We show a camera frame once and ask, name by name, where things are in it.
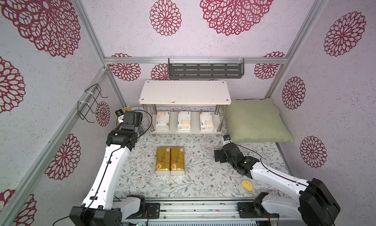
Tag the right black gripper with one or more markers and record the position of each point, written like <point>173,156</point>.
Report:
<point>223,155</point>

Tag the gold tissue pack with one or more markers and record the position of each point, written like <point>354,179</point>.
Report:
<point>126,109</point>
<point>163,161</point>
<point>177,161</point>

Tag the white tissue pack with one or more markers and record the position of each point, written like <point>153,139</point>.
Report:
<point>162,120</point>
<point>206,121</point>
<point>184,121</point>

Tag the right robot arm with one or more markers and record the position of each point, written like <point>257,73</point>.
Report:
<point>309,201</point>

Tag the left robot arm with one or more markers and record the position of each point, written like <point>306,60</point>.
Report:
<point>105,179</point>

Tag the white two-tier shelf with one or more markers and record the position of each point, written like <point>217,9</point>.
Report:
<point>186,93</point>

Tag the yellow sponge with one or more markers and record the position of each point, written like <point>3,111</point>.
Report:
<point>247,185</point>

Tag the floral patterned floor mat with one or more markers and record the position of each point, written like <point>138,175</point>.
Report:
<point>203,178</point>

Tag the green cushion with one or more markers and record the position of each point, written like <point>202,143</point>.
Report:
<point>256,121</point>

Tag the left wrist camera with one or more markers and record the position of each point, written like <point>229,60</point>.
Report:
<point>119,114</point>

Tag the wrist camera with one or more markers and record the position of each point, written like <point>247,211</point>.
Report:
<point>119,114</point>
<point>227,138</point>

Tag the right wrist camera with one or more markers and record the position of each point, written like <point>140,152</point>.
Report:
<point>227,138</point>

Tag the black wire wall rack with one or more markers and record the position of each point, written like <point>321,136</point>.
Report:
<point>84,107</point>

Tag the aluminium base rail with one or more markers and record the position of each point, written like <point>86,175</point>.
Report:
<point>190,210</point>

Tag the grey slotted wall shelf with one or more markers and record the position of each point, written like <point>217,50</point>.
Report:
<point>195,71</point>

